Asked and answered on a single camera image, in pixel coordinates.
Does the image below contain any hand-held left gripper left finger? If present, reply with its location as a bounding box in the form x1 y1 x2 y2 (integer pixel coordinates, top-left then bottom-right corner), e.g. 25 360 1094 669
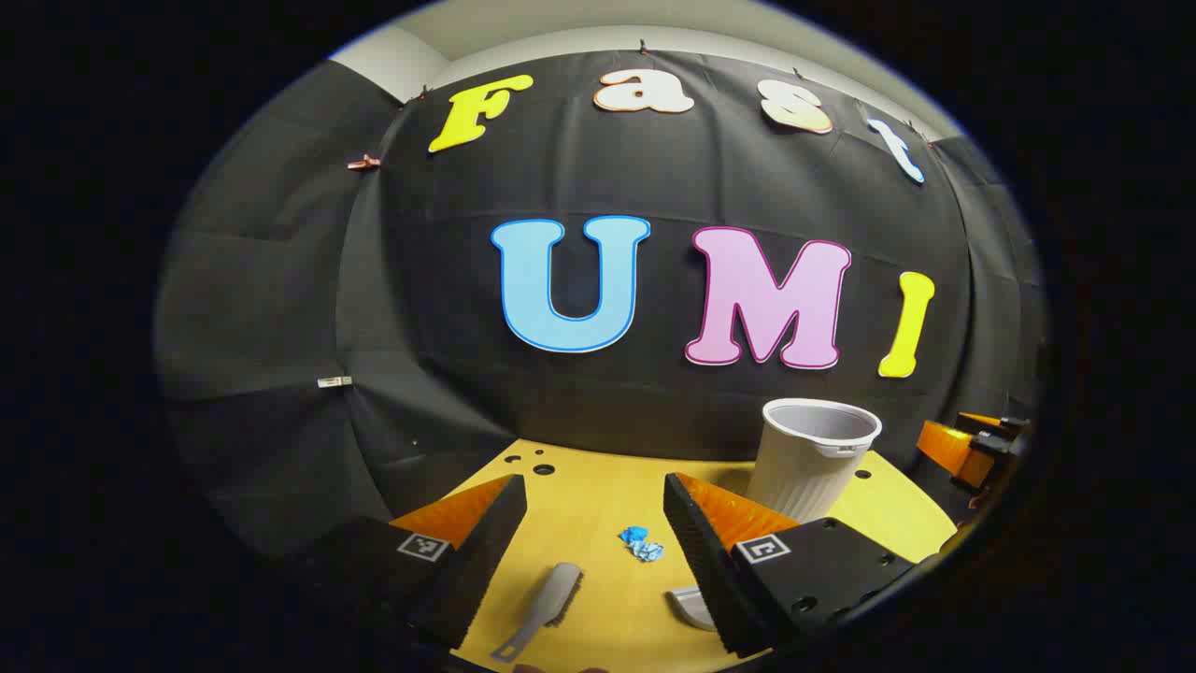
301 474 529 651

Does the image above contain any grey dustpan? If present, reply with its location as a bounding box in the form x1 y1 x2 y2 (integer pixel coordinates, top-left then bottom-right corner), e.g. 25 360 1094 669
666 586 719 632

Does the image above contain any white ribbed garbage bin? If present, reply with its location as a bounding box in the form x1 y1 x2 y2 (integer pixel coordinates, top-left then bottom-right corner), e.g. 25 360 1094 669
746 398 883 524

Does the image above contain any yellow wooden desktop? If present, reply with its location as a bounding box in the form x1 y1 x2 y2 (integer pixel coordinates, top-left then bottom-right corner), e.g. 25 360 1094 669
448 439 960 673

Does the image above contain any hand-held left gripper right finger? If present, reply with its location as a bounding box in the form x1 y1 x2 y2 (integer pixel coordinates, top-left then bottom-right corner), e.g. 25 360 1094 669
663 472 917 660

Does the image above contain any small grey broom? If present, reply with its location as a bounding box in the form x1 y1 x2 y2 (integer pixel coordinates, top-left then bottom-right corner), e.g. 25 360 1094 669
491 562 585 665

